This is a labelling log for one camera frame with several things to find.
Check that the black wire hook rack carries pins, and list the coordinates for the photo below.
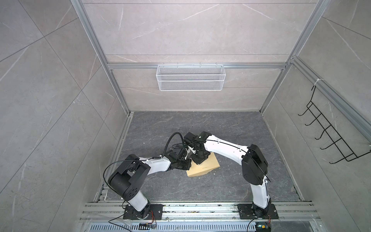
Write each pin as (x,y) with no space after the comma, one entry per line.
(327,128)

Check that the tan paper envelope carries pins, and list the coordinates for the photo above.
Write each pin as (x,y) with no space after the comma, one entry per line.
(204,168)

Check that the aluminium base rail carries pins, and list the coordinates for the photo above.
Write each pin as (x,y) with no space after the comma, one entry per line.
(202,212)

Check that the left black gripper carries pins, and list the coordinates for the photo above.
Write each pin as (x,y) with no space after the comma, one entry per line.
(189,164)

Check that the slotted cable duct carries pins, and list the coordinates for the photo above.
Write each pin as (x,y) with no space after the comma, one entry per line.
(175,227)

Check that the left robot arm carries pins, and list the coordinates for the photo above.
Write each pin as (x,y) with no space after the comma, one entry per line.
(127,179)

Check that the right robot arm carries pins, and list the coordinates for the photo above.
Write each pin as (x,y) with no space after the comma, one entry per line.
(250,158)

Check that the white wire mesh basket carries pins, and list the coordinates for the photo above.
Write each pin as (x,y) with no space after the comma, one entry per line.
(199,77)

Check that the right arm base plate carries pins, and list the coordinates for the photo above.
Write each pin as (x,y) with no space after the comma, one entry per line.
(251,211)

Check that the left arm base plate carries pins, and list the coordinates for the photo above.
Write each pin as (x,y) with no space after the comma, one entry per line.
(150,212)

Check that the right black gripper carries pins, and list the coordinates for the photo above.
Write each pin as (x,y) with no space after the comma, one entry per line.
(199,161)

